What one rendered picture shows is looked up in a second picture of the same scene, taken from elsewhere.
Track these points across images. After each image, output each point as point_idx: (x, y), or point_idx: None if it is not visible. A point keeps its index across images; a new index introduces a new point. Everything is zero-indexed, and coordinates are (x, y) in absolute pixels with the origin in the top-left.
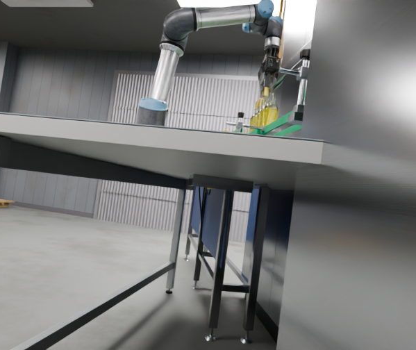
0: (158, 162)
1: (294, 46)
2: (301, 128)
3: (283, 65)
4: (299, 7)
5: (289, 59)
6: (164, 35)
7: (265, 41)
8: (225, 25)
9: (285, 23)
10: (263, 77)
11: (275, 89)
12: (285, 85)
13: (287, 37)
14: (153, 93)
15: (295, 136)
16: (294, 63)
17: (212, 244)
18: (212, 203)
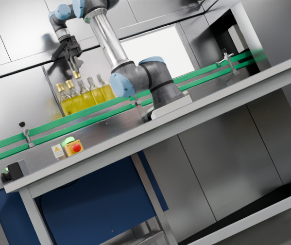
0: None
1: (35, 39)
2: (190, 86)
3: (14, 55)
4: (24, 7)
5: (32, 50)
6: (102, 1)
7: (64, 30)
8: None
9: None
10: (80, 61)
11: (6, 78)
12: (55, 73)
13: (5, 27)
14: (126, 54)
15: (195, 90)
16: (61, 54)
17: (114, 223)
18: (66, 199)
